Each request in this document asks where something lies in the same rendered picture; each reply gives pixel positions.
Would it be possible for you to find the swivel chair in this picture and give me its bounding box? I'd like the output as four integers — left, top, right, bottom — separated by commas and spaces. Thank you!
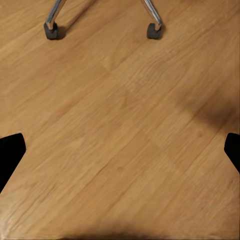
43, 0, 163, 39

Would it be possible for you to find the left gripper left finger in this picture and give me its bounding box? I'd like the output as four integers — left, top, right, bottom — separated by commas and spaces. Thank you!
0, 133, 26, 193

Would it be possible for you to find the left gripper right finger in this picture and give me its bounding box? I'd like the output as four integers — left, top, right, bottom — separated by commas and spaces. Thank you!
224, 133, 240, 173

